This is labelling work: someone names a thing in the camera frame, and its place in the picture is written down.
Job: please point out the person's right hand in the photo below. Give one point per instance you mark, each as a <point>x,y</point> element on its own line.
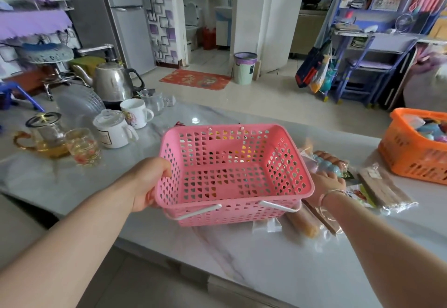
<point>323,187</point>

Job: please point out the person's left hand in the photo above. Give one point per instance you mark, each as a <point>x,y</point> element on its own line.
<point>148,185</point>

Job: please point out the person's left thumb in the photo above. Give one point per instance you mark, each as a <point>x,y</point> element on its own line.
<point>162,167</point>

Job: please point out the pink plastic basket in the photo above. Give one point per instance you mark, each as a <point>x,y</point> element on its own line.
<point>230,173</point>

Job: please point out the person's left forearm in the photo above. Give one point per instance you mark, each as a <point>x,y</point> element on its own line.
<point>66,241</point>

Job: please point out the person's right forearm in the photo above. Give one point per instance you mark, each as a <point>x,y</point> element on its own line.
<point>387,248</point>

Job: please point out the white printed mug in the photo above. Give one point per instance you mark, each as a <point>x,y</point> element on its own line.
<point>135,113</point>

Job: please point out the white lidded ceramic cup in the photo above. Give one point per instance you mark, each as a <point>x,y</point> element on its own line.
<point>112,129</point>

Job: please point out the clear glass pitcher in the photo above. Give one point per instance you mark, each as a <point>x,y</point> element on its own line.
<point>153,101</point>

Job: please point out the small glass tea cup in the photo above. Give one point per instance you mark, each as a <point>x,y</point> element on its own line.
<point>83,147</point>

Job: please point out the red floor mat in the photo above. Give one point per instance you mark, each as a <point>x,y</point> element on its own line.
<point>195,79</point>

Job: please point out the stainless steel kettle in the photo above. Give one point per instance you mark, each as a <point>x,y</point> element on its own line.
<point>111,82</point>

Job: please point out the clear glass plate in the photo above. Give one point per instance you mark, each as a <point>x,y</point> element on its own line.
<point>78,101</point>

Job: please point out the green trash bin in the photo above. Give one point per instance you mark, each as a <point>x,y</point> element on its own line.
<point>244,68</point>

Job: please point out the red bottles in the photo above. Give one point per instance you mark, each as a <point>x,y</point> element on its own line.
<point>208,38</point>

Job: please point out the white toilet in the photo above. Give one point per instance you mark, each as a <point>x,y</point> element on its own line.
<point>190,21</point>

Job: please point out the packet of orange sticks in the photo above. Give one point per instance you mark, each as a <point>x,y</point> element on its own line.
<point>307,222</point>

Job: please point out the grey refrigerator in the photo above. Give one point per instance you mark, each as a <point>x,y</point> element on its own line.
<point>122,18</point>

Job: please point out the blue plastic stool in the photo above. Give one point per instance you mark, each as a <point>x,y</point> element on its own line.
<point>15,96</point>

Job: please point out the packet of sausages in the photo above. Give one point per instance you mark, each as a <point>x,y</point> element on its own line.
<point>330,163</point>

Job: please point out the colourful hanging bag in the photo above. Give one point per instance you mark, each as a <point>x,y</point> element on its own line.
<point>316,68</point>

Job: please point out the purple lace cloth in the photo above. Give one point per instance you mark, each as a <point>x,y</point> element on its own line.
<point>33,23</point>

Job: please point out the small green snack packet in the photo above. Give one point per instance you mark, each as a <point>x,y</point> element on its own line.
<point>359,195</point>

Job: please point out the packet of brown sticks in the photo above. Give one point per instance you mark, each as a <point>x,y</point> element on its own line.
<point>382,189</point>

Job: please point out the purple chair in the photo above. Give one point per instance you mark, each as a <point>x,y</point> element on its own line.
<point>363,73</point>

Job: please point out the purple shelf desk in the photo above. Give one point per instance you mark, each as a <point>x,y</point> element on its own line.
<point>377,39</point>

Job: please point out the orange plastic basket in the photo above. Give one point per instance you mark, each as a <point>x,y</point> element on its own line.
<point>414,145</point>

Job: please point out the pile of toys in basket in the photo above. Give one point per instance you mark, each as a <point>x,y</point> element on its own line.
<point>431,128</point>

